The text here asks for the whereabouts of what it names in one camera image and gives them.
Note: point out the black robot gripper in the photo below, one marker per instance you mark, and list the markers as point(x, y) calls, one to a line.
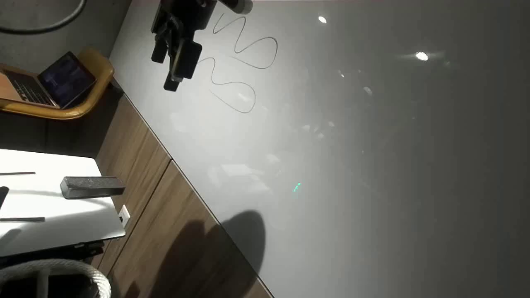
point(185, 13)

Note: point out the black whiteboard eraser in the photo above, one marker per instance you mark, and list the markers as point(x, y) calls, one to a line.
point(92, 185)

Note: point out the large grey whiteboard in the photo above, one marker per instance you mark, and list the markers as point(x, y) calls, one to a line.
point(359, 166)

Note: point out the laptop on wooden tray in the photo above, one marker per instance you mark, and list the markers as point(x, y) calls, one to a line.
point(84, 104)

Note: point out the open laptop computer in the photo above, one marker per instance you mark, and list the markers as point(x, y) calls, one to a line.
point(61, 79)

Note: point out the small white table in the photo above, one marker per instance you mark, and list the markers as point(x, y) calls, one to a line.
point(56, 232)

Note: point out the black object at table edge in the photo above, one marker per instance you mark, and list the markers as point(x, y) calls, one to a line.
point(3, 195)

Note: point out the thick grey marker strip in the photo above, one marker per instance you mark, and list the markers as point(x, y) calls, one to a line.
point(22, 219)

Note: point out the white wall socket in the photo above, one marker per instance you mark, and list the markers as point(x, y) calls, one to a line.
point(125, 215)

